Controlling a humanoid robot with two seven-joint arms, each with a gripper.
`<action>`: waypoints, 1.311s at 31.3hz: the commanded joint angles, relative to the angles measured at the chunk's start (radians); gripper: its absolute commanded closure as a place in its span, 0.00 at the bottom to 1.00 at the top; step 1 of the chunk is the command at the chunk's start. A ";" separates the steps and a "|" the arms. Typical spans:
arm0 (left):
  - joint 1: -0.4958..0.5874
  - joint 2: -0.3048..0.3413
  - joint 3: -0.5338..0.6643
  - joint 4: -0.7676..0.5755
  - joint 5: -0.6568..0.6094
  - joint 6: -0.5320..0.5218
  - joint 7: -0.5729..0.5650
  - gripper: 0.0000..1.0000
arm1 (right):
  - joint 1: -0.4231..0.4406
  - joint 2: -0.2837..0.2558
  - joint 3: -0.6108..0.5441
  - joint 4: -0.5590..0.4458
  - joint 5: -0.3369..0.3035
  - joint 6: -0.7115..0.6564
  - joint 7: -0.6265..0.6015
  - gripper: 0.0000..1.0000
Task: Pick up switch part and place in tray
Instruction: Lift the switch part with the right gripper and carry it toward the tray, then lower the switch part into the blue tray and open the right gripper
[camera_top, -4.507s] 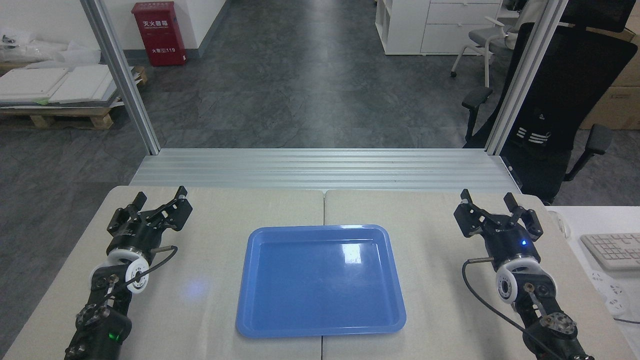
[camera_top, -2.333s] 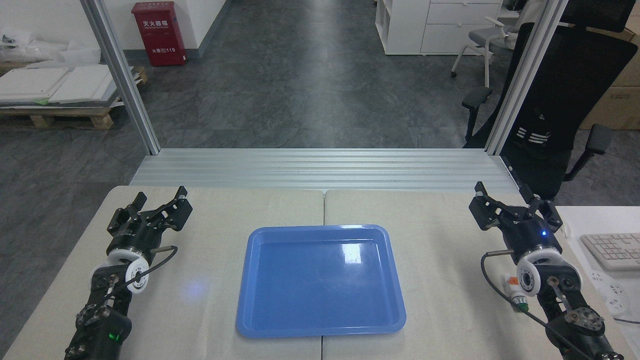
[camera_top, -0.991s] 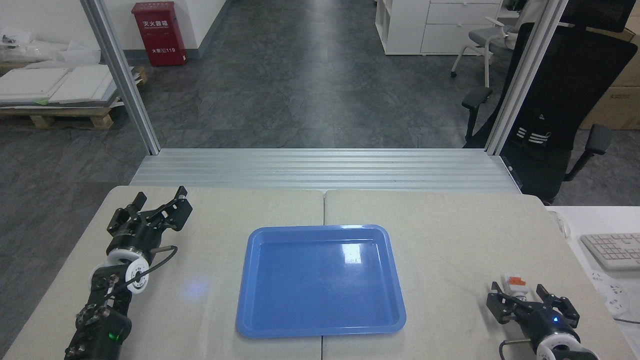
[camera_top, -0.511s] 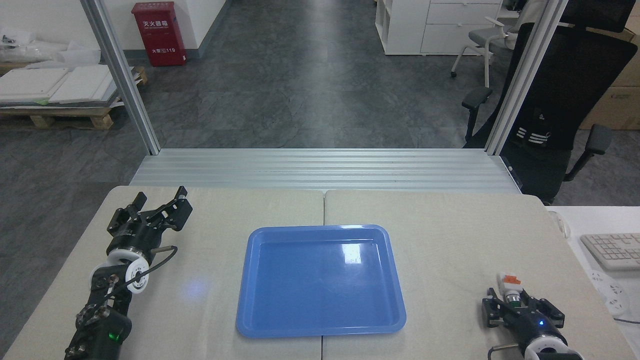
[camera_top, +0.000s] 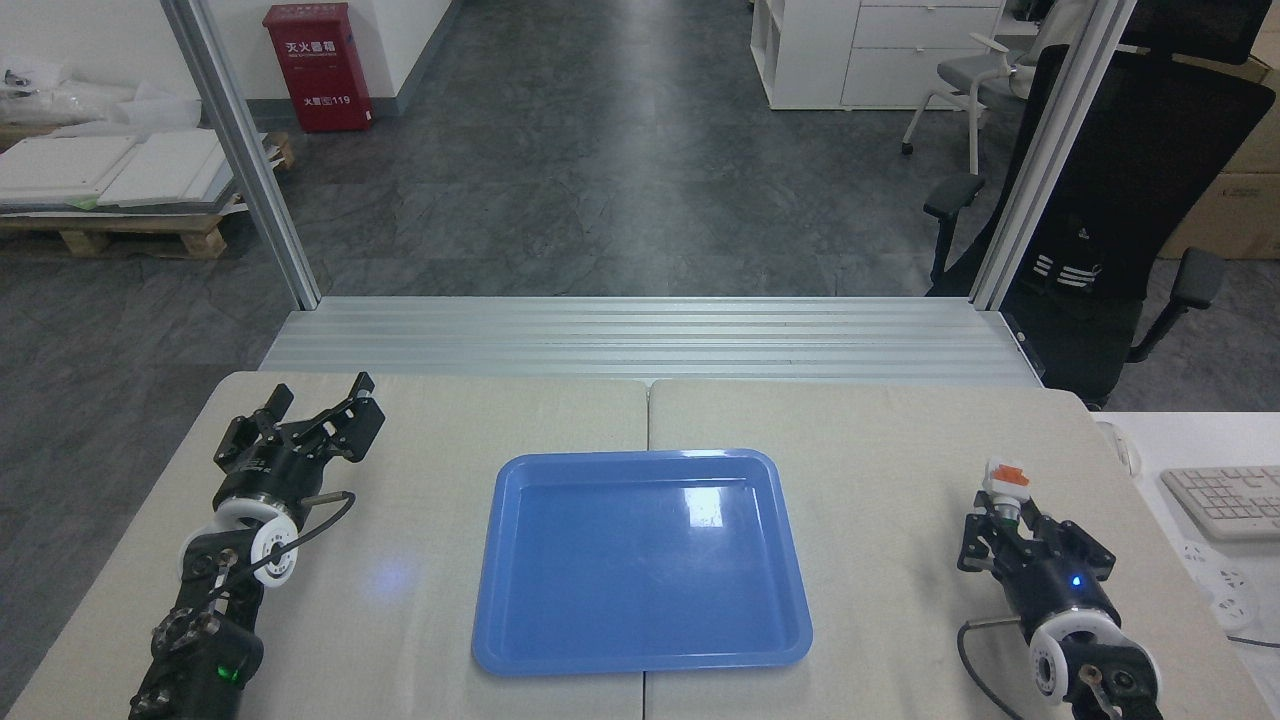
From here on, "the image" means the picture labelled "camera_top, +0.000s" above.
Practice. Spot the white power strip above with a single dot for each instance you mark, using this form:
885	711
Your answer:
1225	590

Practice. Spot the white keyboard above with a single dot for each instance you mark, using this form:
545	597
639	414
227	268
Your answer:
1230	500

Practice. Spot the silver aluminium rail platform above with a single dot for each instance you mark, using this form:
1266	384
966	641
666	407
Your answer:
650	340

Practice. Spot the brown cardboard box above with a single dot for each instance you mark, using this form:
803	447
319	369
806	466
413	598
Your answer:
1225	215

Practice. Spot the black mesh office chair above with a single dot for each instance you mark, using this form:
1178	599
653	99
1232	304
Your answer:
1150	200

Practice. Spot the silver aluminium post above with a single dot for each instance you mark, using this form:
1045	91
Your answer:
1050	150
245	160

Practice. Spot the white desk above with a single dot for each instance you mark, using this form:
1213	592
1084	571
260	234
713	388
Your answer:
1210	445

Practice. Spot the white drawer cabinet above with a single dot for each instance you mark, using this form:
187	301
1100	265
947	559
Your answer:
850	50

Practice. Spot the black chair headrest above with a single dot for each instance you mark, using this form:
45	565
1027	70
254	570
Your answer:
1195	25

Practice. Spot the white flat board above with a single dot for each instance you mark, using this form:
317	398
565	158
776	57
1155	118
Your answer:
170	170
55	165

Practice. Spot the white plastic packaging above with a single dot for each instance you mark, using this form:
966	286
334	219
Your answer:
90	100

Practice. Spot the blue plastic tray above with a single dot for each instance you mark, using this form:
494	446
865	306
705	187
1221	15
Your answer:
640	570

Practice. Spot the orange white switch part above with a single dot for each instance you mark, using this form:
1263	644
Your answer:
1007	485

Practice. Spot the white computer mouse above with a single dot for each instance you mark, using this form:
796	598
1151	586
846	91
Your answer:
1120	448

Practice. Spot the wooden pallet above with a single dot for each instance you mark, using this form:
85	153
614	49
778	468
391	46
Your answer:
110	232

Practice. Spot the red fire extinguisher box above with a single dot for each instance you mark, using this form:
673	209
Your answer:
318	70

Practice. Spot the grey white office chair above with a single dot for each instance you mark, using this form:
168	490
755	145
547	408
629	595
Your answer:
975	75

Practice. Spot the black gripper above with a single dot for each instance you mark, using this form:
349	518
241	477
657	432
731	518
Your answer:
272	470
1060	590

